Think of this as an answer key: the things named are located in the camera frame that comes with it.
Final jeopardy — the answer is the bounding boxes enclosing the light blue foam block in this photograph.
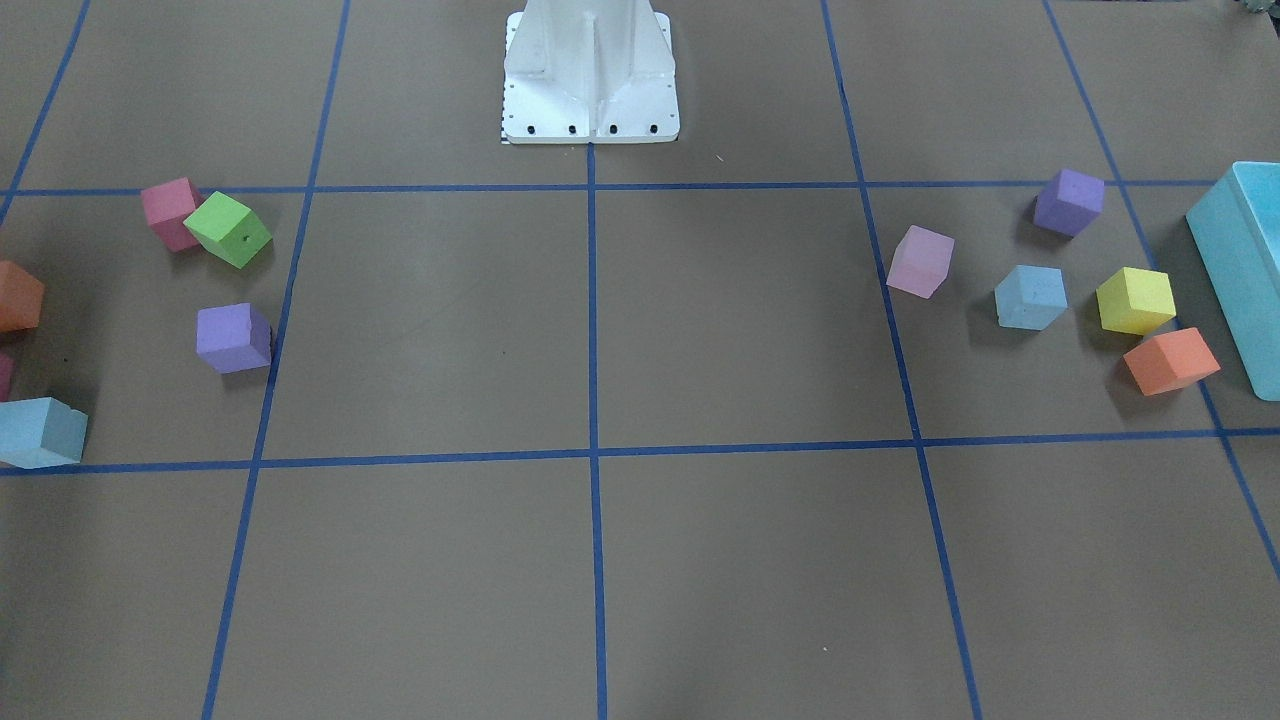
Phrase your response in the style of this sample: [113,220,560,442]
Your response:
[995,265,1069,331]
[1,397,90,469]

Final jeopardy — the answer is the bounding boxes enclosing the light pink foam block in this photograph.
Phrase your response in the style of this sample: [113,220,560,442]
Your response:
[884,225,956,299]

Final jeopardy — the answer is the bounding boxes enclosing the purple foam block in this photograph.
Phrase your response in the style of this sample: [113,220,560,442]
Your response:
[195,304,273,374]
[1032,168,1106,237]

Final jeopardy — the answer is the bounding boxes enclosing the green foam block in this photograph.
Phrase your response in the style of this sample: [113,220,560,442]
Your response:
[183,191,273,270]

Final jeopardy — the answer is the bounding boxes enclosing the yellow foam block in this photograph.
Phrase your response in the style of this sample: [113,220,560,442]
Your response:
[1094,266,1178,336]

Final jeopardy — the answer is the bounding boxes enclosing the dark pink foam block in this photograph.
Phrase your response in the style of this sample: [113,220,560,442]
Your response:
[140,177,205,252]

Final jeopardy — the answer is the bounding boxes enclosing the orange foam block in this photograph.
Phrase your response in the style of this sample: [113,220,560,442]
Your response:
[1123,327,1221,397]
[0,260,46,333]

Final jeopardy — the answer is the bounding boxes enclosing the cyan plastic bin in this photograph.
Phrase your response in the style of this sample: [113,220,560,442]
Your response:
[1185,161,1279,402]

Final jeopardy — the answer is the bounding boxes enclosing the magenta foam block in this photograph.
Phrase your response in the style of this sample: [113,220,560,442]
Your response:
[0,352,15,402]

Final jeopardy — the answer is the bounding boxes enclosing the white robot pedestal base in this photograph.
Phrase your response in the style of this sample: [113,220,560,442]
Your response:
[500,1,681,145]

